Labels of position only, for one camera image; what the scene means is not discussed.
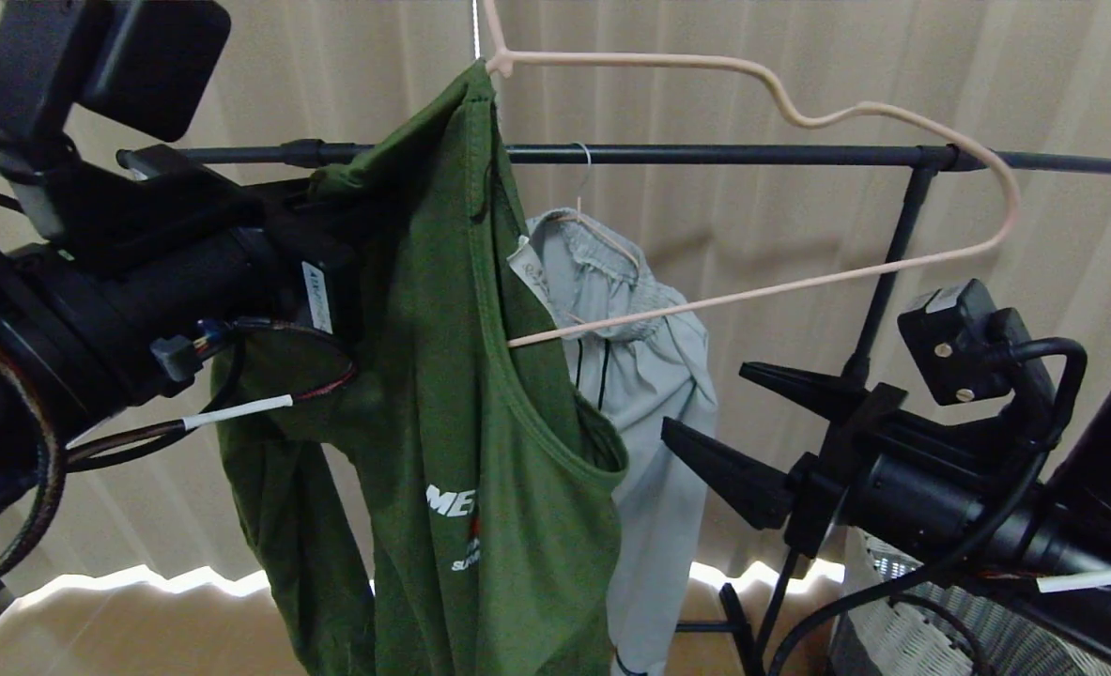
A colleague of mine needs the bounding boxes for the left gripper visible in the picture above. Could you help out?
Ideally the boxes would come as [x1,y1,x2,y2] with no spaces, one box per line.
[10,178,365,423]

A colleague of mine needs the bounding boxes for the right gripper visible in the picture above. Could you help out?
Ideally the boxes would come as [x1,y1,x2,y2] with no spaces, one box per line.
[660,361,1111,576]

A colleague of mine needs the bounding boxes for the pale grey shorts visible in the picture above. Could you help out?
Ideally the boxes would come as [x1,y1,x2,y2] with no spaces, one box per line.
[508,208,720,676]

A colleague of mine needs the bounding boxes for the pink clothes hanger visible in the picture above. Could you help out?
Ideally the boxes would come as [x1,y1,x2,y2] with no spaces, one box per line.
[555,143,642,273]
[480,0,1024,350]

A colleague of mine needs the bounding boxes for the green garment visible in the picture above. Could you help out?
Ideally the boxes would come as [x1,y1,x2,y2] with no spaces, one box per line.
[209,61,629,676]

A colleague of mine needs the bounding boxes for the white laundry basket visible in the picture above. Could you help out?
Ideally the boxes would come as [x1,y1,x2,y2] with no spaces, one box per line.
[826,526,1111,676]

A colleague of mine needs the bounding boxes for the black clothes rack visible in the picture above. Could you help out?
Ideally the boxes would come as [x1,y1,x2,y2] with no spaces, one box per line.
[116,139,1111,676]

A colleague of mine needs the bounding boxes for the black cable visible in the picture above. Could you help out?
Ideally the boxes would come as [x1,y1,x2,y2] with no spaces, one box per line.
[65,343,248,473]
[766,336,1088,676]

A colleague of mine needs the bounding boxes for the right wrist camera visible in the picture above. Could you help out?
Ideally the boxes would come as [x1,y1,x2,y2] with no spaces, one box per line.
[896,279,1088,452]

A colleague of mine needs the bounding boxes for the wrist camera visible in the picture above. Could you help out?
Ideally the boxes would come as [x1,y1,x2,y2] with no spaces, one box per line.
[896,279,1088,452]
[0,0,232,240]

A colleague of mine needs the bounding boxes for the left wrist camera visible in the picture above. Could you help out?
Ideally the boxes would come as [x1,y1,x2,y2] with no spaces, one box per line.
[0,0,232,240]

